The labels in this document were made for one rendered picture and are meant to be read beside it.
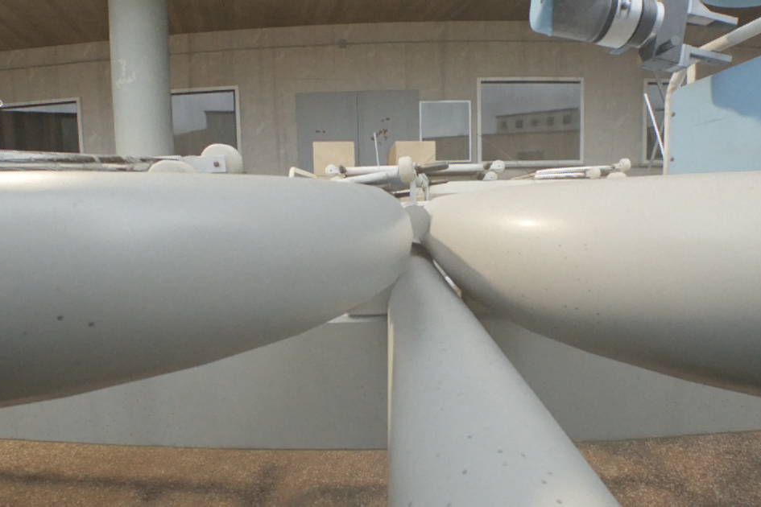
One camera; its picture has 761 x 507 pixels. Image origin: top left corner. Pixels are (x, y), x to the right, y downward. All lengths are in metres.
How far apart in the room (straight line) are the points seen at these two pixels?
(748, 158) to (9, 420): 0.91
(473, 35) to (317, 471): 6.61
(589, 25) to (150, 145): 4.52
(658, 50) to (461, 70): 5.96
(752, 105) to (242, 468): 1.09
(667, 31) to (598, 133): 6.41
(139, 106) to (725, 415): 4.94
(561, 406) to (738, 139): 0.73
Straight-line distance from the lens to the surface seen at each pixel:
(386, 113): 6.41
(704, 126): 0.94
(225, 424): 0.19
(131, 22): 5.24
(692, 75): 1.00
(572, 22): 0.78
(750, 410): 0.24
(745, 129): 0.87
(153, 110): 4.98
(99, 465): 1.02
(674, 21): 0.88
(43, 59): 8.80
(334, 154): 3.88
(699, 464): 1.00
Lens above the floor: 0.50
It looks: 7 degrees down
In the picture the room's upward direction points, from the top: 1 degrees counter-clockwise
